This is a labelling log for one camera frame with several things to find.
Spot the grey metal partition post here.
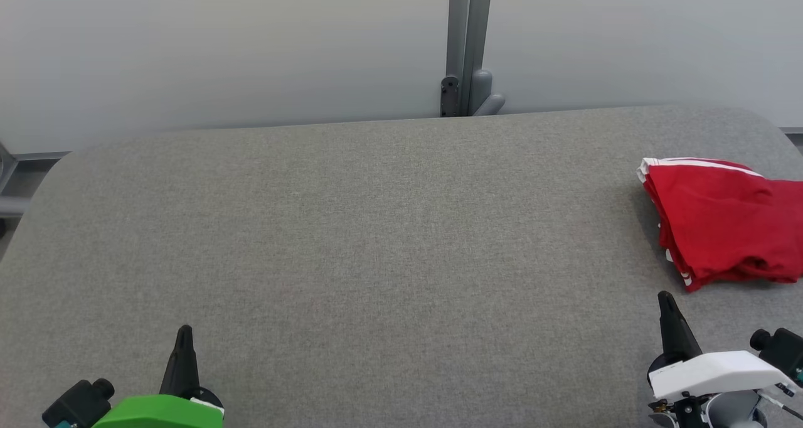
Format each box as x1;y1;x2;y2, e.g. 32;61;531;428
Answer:
439;0;506;119

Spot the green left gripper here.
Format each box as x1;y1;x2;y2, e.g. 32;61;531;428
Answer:
91;325;225;428

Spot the grey slanted partition frame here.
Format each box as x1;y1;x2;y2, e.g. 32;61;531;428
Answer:
0;141;29;220

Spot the red shorts white hem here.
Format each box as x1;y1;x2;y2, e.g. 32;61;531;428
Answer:
636;157;803;272

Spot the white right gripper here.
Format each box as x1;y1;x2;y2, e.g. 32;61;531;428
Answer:
646;291;799;402

